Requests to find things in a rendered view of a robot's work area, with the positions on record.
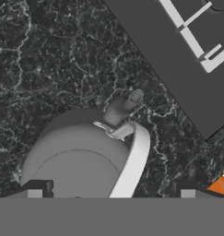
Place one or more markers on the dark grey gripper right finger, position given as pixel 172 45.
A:
pixel 190 188

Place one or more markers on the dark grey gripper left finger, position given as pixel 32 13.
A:
pixel 39 188

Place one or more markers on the grey kettle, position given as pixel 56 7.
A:
pixel 82 153

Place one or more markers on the dark grey stove hob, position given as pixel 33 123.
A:
pixel 178 61

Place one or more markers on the orange and white object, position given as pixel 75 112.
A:
pixel 221 186

